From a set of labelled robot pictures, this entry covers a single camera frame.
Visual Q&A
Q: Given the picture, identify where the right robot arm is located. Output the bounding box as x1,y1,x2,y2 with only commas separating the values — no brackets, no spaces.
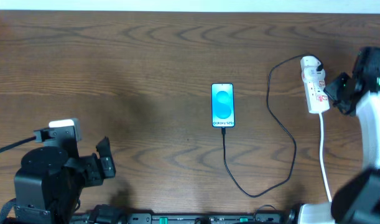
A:
288,47,380,223

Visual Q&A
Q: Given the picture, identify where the blue Galaxy smartphone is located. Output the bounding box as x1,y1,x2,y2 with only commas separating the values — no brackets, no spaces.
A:
211,83,235,128

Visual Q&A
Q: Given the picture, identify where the black USB charging cable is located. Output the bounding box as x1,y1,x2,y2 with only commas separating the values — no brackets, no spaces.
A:
221,53,325,198

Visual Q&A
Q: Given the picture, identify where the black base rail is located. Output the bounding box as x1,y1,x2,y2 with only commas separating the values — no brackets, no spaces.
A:
71,212,302,224

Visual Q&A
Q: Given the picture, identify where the white power strip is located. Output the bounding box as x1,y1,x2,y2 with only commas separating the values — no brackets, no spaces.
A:
302,68,330,114

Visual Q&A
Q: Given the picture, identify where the white USB charger adapter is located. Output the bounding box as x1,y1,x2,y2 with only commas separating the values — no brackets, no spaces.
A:
300,55,325,83

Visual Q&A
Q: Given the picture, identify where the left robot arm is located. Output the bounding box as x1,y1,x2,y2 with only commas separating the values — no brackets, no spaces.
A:
0,138,116,223

